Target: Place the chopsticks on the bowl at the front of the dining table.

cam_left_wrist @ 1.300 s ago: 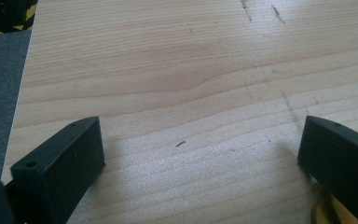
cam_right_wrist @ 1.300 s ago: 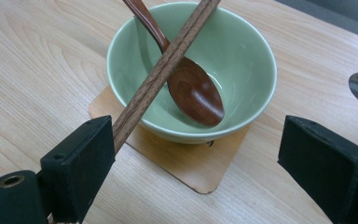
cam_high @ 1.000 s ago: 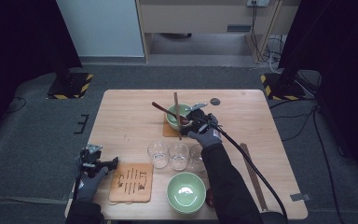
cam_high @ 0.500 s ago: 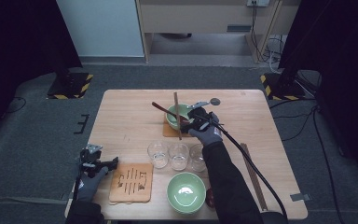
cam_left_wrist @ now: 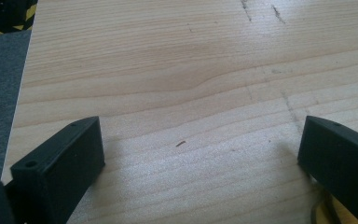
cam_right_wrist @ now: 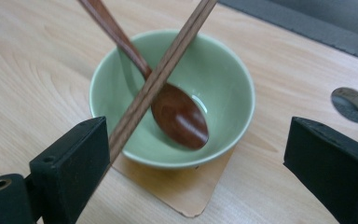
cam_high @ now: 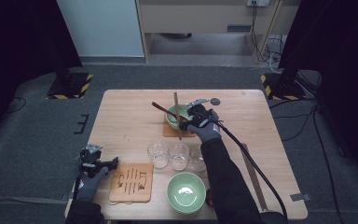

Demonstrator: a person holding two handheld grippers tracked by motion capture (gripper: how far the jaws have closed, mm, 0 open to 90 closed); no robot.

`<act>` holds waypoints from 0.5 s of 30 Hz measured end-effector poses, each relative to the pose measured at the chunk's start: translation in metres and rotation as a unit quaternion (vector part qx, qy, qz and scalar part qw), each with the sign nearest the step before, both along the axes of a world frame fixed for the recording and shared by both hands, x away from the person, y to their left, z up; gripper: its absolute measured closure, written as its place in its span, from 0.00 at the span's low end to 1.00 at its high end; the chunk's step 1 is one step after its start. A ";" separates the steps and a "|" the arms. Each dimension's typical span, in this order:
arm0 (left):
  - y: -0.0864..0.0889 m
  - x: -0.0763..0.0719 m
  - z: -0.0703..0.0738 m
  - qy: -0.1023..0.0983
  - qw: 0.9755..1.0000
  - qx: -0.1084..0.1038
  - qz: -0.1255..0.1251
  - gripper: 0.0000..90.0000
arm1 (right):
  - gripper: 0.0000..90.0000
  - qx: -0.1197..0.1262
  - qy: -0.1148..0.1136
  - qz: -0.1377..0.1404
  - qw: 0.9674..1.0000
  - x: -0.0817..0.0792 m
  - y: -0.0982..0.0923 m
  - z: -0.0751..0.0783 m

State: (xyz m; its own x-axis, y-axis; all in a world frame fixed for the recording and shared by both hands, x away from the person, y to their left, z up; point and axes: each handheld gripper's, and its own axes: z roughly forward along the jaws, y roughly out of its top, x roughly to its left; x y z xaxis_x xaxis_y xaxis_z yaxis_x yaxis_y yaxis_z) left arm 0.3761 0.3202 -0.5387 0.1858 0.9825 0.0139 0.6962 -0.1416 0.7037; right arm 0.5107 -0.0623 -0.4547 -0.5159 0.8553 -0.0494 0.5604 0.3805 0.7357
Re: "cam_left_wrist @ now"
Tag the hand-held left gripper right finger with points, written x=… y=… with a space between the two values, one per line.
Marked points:
x=341 y=161

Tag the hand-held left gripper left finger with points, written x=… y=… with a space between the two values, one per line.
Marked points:
x=59 y=174

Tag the hazard-striped black stand base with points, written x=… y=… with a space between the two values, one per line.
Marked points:
x=3 y=14

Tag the wooden coaster with cut-outs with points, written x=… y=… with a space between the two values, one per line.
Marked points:
x=348 y=217

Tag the tiny brown splinter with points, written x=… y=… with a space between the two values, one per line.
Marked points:
x=180 y=143

